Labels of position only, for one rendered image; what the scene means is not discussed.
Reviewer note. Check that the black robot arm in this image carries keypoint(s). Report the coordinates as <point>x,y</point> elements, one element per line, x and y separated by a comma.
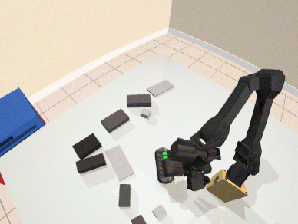
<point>267,83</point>

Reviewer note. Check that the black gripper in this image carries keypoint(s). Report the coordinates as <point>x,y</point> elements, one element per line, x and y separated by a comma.
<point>174,168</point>

